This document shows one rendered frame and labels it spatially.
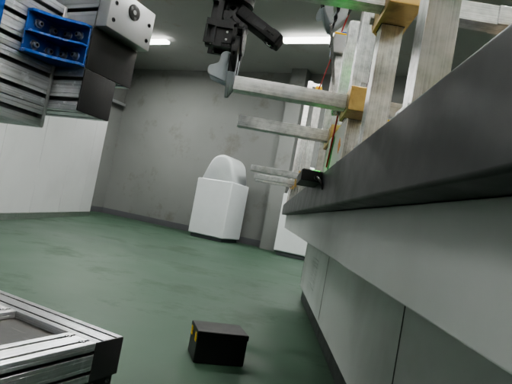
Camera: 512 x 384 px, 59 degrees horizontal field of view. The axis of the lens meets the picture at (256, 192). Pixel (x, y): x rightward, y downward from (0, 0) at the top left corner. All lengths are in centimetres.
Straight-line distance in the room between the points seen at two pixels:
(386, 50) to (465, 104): 50
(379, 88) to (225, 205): 712
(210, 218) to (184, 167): 193
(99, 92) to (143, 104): 953
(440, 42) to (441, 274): 25
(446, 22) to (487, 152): 30
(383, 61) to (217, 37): 37
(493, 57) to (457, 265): 16
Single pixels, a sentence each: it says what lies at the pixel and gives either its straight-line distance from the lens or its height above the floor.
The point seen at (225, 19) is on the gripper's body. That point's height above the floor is 97.
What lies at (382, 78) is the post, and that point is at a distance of 77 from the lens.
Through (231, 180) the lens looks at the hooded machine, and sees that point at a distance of 787.
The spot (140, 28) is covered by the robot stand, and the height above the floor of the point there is 94.
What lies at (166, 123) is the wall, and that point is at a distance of 1004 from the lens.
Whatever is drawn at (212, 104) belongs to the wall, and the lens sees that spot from 950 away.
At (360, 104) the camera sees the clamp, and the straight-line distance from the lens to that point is 94.
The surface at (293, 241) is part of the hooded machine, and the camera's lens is 732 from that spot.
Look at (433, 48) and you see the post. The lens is 53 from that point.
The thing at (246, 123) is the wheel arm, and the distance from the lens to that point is 121.
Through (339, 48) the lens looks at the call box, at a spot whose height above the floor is 117.
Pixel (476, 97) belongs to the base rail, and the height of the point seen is 67.
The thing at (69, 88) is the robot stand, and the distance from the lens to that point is 104.
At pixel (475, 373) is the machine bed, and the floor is 41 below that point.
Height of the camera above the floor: 58
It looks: 3 degrees up
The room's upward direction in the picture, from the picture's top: 10 degrees clockwise
